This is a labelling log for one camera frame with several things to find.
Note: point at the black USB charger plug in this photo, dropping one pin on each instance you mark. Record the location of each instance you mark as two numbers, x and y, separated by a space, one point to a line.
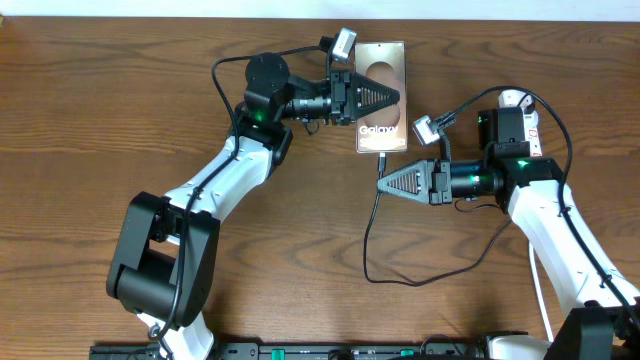
530 107

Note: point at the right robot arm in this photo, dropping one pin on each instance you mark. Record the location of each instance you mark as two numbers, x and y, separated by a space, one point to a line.
601 306

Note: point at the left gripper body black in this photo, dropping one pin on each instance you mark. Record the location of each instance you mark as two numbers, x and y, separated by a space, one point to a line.
331 106

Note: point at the Galaxy smartphone with bronze screen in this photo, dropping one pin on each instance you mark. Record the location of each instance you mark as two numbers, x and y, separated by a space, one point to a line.
385 130

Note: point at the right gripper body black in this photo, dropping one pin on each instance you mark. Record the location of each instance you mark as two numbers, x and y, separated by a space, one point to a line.
454 180

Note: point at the white power strip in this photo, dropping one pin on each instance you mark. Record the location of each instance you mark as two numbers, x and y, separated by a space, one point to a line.
516 98

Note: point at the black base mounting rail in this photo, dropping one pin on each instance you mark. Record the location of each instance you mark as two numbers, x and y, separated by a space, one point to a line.
253 351

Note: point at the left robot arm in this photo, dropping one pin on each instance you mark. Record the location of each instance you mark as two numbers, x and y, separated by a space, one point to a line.
163 265

